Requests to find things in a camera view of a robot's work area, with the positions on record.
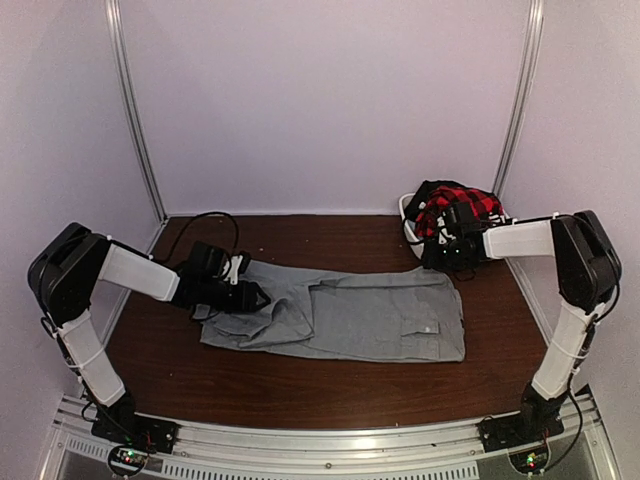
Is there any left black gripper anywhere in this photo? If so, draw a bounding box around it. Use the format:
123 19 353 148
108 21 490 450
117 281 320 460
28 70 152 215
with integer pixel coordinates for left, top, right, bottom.
200 277 270 313

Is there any white plastic basket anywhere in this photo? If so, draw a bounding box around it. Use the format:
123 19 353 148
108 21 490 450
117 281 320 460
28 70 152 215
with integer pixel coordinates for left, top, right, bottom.
398 192 512 261

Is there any grey long sleeve shirt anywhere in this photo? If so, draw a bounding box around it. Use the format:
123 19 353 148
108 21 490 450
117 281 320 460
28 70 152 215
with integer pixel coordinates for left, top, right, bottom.
193 261 466 363

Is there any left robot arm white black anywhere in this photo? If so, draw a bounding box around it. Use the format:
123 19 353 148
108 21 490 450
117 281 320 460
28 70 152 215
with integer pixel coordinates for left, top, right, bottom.
27 222 271 444

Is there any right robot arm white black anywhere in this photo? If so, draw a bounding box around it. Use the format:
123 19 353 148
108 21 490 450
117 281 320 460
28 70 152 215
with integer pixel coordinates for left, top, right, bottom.
420 203 622 442

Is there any red black plaid shirt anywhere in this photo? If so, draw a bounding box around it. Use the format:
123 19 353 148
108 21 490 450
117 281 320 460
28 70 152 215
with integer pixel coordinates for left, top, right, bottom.
414 185 504 238

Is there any black shirt in basket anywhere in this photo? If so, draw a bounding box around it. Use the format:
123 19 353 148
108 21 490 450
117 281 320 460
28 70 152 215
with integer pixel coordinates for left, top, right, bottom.
407 180 467 222

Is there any left circuit board with leds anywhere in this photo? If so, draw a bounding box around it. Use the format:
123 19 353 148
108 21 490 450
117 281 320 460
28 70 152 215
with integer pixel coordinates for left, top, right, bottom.
107 445 149 476

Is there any circuit board with leds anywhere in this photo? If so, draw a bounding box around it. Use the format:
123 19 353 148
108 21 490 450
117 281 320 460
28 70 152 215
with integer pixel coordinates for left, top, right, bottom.
508 448 551 476
107 445 149 476

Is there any right circuit board with leds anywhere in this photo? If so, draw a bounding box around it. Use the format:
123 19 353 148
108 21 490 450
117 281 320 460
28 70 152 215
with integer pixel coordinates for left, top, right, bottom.
508 448 551 476

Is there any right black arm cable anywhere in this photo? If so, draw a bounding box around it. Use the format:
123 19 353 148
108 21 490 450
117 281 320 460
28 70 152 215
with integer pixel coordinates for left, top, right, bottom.
449 259 496 283

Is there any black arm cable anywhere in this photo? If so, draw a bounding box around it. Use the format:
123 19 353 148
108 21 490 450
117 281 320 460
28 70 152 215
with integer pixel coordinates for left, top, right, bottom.
449 259 496 283
149 212 241 271

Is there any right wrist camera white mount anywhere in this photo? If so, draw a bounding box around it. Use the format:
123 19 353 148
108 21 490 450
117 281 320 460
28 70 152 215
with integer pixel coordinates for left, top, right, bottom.
436 211 458 246

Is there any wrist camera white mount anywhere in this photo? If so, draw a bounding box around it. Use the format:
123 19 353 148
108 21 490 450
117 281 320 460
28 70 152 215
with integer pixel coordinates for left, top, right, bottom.
436 211 458 246
221 251 252 285

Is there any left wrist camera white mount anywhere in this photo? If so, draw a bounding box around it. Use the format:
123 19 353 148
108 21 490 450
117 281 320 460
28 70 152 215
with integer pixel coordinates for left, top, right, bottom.
221 251 252 285

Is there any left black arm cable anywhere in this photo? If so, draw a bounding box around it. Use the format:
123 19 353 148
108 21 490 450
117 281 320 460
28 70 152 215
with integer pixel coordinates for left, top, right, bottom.
149 212 241 271

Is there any right aluminium frame post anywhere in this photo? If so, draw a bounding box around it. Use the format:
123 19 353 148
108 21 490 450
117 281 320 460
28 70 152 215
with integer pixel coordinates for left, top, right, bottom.
492 0 545 197

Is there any aluminium frame post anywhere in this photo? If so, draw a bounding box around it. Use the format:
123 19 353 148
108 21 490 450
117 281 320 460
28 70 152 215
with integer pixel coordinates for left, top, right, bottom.
104 0 168 223
492 0 545 197

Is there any front aluminium rail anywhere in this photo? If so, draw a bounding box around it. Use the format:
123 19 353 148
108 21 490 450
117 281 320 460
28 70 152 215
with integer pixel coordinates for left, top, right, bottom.
36 395 622 479

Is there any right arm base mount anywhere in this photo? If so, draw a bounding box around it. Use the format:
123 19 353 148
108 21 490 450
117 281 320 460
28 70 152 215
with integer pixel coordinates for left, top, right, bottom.
476 413 564 453

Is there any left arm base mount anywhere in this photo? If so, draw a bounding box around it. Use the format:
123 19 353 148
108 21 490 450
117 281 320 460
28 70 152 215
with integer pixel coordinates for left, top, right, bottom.
91 405 178 454

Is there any left aluminium frame post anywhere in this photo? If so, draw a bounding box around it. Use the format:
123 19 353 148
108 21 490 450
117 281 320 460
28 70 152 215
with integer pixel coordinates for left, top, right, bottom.
104 0 168 223

